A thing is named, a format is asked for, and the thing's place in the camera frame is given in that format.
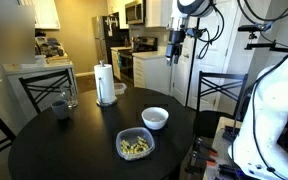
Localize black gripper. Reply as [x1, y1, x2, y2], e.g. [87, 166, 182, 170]
[165, 29, 187, 67]

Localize yellow candy pile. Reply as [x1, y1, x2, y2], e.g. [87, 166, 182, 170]
[119, 135, 151, 155]

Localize clear plastic candy container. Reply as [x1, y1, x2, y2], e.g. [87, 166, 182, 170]
[115, 126, 156, 162]

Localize empty clear plastic container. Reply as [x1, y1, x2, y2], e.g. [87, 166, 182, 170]
[113, 82, 128, 96]

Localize white ceramic bowl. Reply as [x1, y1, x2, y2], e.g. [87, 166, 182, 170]
[141, 106, 170, 131]

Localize white kitchen base cabinet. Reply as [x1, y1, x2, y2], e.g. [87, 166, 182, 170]
[132, 50, 172, 96]

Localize white panel door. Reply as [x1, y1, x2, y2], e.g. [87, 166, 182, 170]
[172, 0, 242, 111]

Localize white kitchen upper cabinet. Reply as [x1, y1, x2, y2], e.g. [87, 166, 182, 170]
[145, 0, 174, 28]

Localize stainless steel microwave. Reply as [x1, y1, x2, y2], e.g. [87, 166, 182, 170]
[124, 0, 147, 25]

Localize black refrigerator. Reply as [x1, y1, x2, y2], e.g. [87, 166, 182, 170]
[92, 12, 130, 66]

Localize white paper towel roll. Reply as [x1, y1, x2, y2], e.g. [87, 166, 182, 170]
[93, 63, 117, 104]

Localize metal paper towel holder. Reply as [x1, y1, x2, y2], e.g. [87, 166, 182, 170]
[95, 59, 118, 108]

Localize black orange spring clamp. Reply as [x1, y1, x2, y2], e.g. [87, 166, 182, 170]
[193, 137, 219, 158]

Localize white robot mounting board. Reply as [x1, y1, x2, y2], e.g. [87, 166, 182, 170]
[203, 116, 252, 180]

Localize clear glass jar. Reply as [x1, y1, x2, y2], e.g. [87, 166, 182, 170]
[59, 84, 79, 109]

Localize grey mug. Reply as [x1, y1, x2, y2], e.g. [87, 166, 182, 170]
[50, 99, 70, 120]

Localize clear plastic storage bin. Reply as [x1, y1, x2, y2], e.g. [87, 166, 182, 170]
[20, 54, 47, 70]

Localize white counter cabinet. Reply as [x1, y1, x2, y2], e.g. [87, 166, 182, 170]
[2, 60, 79, 122]

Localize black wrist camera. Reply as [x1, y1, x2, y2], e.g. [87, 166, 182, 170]
[184, 27, 206, 40]

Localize black camera on stand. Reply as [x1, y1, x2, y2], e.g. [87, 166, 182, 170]
[237, 21, 288, 54]

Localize white wall cabinet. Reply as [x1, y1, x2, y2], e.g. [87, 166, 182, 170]
[18, 0, 61, 30]

